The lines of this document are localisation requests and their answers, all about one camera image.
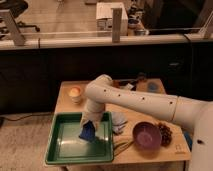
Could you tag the white cup with orange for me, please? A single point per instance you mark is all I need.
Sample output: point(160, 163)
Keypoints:
point(75, 94)

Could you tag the light blue cloth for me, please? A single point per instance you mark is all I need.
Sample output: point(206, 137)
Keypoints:
point(118, 122)

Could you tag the purple bowl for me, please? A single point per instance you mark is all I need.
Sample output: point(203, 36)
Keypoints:
point(146, 136)

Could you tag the white cardboard box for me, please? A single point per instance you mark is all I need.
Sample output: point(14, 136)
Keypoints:
point(104, 13)

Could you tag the black and white box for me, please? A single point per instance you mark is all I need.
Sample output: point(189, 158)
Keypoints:
point(128, 86)

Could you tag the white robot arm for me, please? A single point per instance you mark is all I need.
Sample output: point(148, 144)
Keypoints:
point(191, 114)

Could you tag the green plastic tray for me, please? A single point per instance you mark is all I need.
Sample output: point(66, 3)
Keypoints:
point(66, 147)

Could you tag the cloth-covered white gripper body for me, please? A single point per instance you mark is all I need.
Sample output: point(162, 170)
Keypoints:
point(92, 111)

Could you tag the blue object beside table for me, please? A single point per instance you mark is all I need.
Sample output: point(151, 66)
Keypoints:
point(188, 140)

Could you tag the light blue round lid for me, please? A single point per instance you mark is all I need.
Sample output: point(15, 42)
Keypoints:
point(152, 87)

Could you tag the olive green tongs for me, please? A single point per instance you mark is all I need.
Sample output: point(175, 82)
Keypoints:
point(121, 146)

